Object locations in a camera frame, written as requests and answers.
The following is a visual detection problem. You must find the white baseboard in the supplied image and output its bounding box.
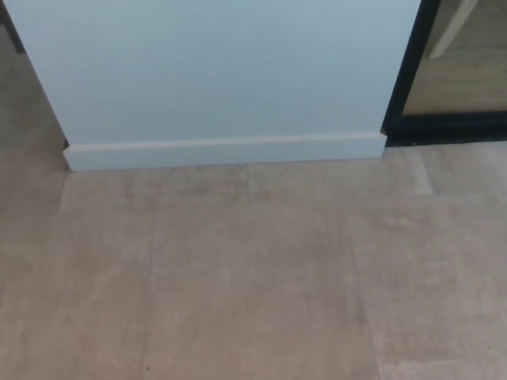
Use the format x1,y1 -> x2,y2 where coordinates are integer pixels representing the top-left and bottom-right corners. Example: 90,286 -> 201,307
62,132 -> 391,172

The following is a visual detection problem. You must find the black glass door frame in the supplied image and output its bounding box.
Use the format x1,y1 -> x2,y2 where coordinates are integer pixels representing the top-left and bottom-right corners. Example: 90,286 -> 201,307
379,0 -> 507,147

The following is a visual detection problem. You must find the dark doorway frame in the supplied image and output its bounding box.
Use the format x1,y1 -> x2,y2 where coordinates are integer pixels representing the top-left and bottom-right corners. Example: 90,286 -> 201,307
0,0 -> 27,53

